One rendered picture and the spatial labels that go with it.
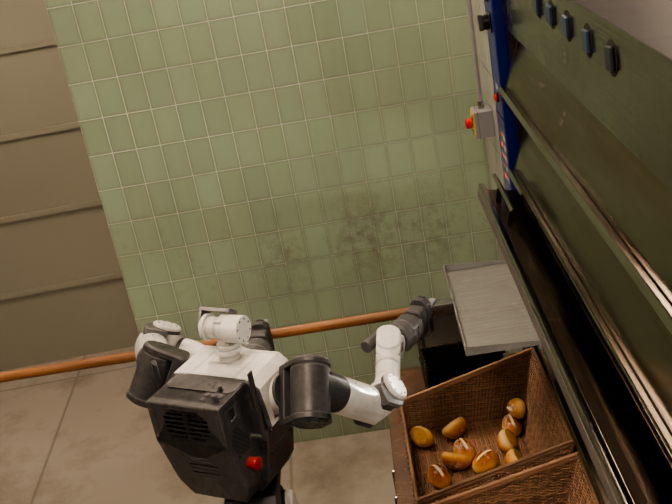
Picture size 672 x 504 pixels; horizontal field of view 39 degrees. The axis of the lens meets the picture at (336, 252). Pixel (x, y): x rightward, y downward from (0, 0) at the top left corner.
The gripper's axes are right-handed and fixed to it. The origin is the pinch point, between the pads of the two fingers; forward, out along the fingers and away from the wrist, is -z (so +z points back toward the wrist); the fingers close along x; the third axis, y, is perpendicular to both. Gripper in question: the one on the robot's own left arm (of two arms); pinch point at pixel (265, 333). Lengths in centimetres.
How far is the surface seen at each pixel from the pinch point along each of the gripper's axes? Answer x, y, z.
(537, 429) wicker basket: 51, 76, -16
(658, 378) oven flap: -30, 96, 92
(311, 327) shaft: -0.1, 14.0, -0.4
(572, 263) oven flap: -27, 87, 32
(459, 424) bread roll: 56, 50, -29
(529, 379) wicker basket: 44, 75, -34
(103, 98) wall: -53, -78, -114
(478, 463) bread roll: 57, 56, -8
